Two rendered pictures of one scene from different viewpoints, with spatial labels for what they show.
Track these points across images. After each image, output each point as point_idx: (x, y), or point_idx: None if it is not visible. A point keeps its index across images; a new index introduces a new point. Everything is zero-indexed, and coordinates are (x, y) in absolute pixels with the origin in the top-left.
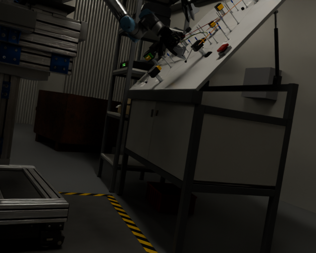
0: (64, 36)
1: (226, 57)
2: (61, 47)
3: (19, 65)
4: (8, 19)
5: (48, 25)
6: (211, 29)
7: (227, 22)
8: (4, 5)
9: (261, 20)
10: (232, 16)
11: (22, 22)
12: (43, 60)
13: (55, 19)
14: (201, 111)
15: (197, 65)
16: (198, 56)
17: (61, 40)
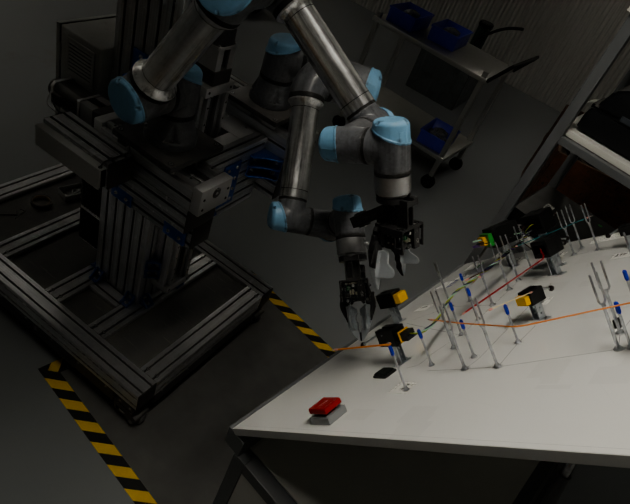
0: (170, 199)
1: (295, 433)
2: (165, 212)
3: (132, 207)
4: (71, 168)
5: (151, 177)
6: (586, 291)
7: (568, 322)
8: (67, 149)
9: (405, 438)
10: (599, 317)
11: (85, 177)
12: (157, 215)
13: (159, 172)
14: (237, 467)
15: (358, 374)
16: (413, 350)
17: (166, 204)
